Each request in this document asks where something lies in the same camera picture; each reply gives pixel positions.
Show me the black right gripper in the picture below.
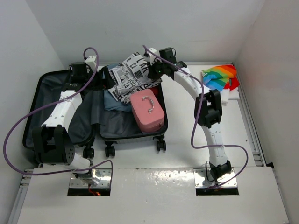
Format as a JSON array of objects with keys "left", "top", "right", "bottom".
[{"left": 147, "top": 58, "right": 166, "bottom": 81}]

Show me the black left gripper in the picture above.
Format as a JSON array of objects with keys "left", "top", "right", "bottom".
[{"left": 83, "top": 67, "right": 115, "bottom": 91}]

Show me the black white newspaper print shirt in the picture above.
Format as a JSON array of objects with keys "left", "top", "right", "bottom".
[{"left": 107, "top": 52, "right": 162, "bottom": 104}]

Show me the grey-blue cloth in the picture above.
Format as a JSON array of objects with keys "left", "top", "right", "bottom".
[{"left": 103, "top": 90, "right": 132, "bottom": 112}]

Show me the grey hard-shell suitcase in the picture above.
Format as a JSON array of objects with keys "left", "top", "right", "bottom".
[{"left": 30, "top": 70, "right": 168, "bottom": 156}]

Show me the pink vanity case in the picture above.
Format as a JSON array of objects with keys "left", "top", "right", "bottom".
[{"left": 130, "top": 89, "right": 165, "bottom": 133}]

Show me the rainbow striped garment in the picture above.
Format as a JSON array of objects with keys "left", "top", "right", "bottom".
[{"left": 201, "top": 64, "right": 240, "bottom": 92}]

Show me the red shirt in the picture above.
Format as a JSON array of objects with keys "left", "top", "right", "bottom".
[{"left": 150, "top": 86, "right": 159, "bottom": 97}]

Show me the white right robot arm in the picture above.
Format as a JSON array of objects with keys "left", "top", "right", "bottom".
[{"left": 148, "top": 60, "right": 231, "bottom": 181}]

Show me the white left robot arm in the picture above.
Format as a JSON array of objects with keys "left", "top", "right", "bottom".
[{"left": 31, "top": 57, "right": 99, "bottom": 174}]

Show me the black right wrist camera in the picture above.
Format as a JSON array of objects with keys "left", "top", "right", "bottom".
[{"left": 159, "top": 47, "right": 177, "bottom": 63}]

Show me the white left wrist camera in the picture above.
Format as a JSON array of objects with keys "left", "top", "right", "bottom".
[{"left": 85, "top": 56, "right": 98, "bottom": 71}]

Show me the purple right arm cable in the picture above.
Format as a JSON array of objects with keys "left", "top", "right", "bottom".
[{"left": 142, "top": 45, "right": 249, "bottom": 189}]

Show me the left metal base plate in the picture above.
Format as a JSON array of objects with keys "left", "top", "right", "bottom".
[{"left": 67, "top": 168, "right": 113, "bottom": 196}]

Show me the metal base plate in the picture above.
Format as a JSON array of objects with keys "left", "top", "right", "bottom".
[
  {"left": 67, "top": 168, "right": 113, "bottom": 196},
  {"left": 194, "top": 168, "right": 239, "bottom": 196}
]

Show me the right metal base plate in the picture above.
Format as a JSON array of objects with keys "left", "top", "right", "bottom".
[{"left": 194, "top": 168, "right": 239, "bottom": 196}]

